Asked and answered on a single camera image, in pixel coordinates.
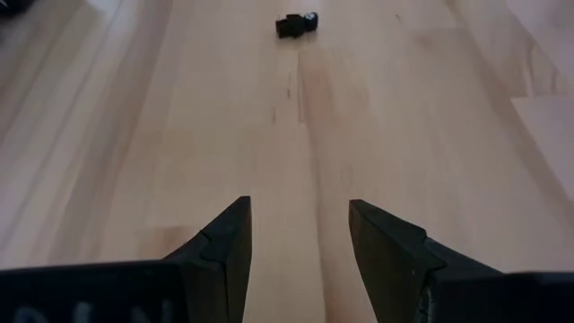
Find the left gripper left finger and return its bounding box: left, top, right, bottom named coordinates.
left=164, top=196, right=252, bottom=323

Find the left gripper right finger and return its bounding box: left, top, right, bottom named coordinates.
left=348, top=199, right=502, bottom=323

